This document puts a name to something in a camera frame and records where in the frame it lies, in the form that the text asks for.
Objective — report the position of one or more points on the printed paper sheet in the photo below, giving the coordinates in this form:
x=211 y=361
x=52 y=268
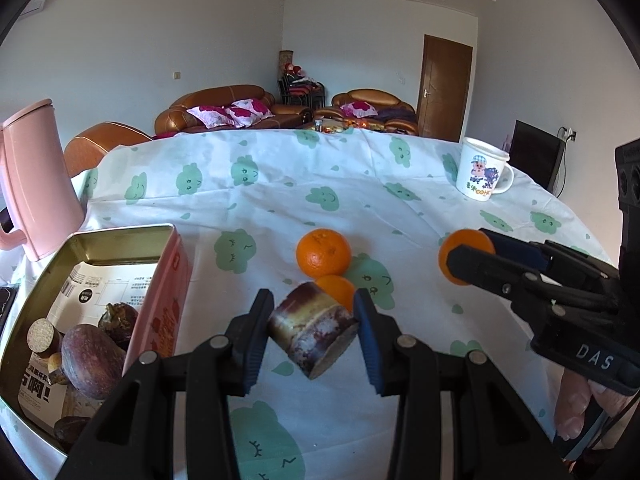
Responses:
x=100 y=285

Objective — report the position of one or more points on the small orange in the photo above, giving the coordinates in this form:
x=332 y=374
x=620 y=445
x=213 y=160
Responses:
x=460 y=246
x=340 y=289

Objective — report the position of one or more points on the wooden coffee table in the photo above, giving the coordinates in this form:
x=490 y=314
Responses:
x=332 y=127

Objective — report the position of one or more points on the white wall power outlet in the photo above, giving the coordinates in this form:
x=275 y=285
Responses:
x=570 y=133

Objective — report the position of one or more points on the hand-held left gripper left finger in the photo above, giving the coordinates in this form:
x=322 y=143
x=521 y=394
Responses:
x=255 y=345

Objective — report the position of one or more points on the black television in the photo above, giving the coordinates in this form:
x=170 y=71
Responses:
x=532 y=155

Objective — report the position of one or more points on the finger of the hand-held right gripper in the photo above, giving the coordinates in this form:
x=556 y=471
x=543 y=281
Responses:
x=480 y=267
x=515 y=250

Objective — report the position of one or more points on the pink floral pillow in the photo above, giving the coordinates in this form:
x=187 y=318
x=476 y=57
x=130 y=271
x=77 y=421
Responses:
x=250 y=110
x=215 y=116
x=357 y=108

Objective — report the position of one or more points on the brown leather armchair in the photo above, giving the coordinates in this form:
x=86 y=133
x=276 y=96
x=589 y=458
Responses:
x=385 y=97

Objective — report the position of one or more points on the sugarcane piece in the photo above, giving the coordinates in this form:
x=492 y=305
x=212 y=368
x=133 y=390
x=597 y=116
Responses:
x=310 y=330
x=42 y=336

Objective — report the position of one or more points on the person's right hand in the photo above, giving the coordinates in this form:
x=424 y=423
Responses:
x=572 y=400

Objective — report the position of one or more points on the brown leather recliner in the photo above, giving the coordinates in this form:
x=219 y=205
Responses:
x=100 y=142

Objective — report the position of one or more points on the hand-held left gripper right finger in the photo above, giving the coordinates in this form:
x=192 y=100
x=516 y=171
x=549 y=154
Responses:
x=367 y=345

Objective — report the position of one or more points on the brown wooden door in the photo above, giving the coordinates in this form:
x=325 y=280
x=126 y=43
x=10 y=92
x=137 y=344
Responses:
x=445 y=90

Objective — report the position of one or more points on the pink metal tin box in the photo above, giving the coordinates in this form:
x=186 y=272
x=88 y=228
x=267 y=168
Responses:
x=167 y=310

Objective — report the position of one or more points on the white cartoon mug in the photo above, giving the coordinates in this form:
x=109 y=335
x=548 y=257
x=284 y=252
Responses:
x=477 y=170

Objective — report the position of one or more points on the black chairs with toys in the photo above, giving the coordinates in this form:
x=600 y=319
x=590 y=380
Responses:
x=300 y=85

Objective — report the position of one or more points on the pink electric kettle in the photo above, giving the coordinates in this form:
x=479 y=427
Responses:
x=40 y=175

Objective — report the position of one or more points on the large orange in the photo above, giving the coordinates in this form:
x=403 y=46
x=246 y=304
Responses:
x=324 y=252

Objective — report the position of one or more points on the brown leather sofa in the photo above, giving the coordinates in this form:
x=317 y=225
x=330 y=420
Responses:
x=215 y=96

